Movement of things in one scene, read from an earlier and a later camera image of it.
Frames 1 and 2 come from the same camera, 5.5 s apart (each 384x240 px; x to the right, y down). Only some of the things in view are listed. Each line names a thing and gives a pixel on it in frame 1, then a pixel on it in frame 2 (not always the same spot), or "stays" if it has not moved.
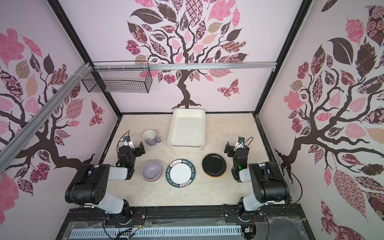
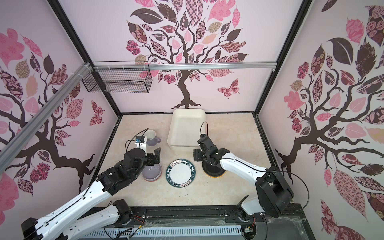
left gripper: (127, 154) -> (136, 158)
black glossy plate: (214, 164) stays
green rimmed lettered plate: (181, 173) stays
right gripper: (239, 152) -> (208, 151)
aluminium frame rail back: (183, 66) stays
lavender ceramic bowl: (152, 170) stays
